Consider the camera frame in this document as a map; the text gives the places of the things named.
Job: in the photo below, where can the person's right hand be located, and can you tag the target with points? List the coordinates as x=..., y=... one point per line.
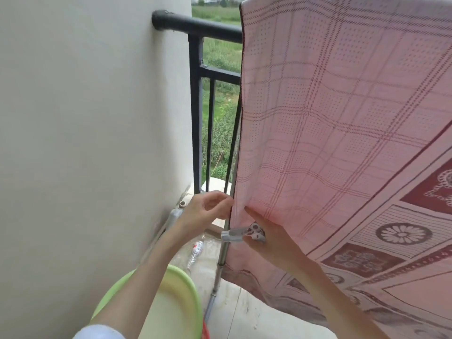
x=279, y=245

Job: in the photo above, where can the person's left hand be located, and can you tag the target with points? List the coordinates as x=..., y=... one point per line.
x=197, y=213

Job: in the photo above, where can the person's right thumb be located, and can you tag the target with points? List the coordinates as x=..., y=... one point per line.
x=256, y=217

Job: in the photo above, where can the person's left thumb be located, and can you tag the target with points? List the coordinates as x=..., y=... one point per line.
x=215, y=196

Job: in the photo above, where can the grey plastic clothes clip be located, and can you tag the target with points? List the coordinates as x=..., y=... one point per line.
x=235, y=234

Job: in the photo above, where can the pink checked bed sheet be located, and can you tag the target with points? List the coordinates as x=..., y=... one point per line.
x=339, y=137

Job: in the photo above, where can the person's left forearm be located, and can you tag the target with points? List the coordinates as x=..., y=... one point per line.
x=141, y=278

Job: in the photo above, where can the person's right forearm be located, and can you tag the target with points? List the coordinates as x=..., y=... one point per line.
x=339, y=303

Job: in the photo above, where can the white drain pipe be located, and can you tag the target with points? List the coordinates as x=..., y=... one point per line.
x=173, y=217

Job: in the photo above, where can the clear plastic bottle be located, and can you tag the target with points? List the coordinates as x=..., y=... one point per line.
x=196, y=252

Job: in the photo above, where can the metal drying rack pole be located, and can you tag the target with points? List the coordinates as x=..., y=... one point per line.
x=218, y=264

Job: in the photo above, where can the green grass field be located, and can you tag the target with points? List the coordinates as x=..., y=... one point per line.
x=219, y=119

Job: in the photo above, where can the black metal balcony railing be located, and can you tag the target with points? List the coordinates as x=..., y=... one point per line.
x=197, y=102

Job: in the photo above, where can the green plastic basin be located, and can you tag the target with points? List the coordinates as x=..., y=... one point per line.
x=176, y=307

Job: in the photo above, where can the red plastic item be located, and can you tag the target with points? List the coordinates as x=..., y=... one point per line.
x=205, y=331

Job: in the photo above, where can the white sleeve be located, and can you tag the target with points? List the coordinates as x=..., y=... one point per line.
x=97, y=332

